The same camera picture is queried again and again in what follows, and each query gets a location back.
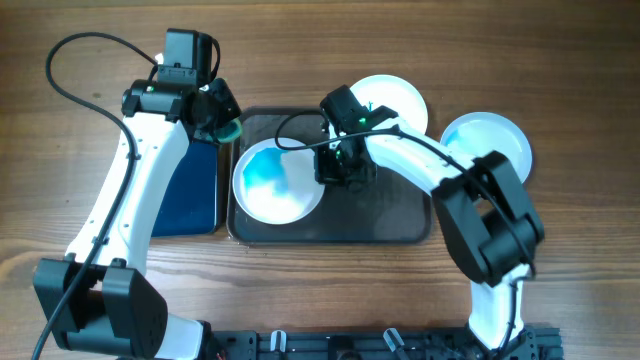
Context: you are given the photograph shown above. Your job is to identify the green yellow sponge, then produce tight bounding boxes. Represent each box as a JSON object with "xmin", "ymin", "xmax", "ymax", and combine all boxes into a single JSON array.
[{"xmin": 214, "ymin": 118, "xmax": 243, "ymax": 144}]

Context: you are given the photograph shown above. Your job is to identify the white plate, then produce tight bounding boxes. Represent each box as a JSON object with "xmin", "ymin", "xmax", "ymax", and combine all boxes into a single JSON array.
[
  {"xmin": 231, "ymin": 138, "xmax": 325, "ymax": 225},
  {"xmin": 325, "ymin": 74, "xmax": 429, "ymax": 140},
  {"xmin": 440, "ymin": 112, "xmax": 533, "ymax": 183}
]

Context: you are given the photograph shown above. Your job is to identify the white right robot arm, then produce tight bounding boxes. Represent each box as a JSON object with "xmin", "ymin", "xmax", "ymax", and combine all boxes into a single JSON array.
[{"xmin": 322, "ymin": 118, "xmax": 544, "ymax": 357}]

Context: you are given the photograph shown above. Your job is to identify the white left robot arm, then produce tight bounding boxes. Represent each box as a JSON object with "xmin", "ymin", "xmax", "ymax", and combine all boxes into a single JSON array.
[{"xmin": 33, "ymin": 79, "xmax": 241, "ymax": 359}]

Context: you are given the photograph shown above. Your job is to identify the dark brown serving tray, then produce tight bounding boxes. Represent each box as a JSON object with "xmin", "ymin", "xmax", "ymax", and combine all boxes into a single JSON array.
[{"xmin": 227, "ymin": 107, "xmax": 434, "ymax": 245}]

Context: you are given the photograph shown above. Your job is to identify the black tub of blue water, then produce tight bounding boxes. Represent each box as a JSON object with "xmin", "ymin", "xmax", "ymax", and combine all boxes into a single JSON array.
[{"xmin": 152, "ymin": 142, "xmax": 219, "ymax": 237}]

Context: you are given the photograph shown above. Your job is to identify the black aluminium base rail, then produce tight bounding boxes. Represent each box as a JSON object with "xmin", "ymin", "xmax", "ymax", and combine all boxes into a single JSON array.
[{"xmin": 207, "ymin": 326, "xmax": 565, "ymax": 360}]

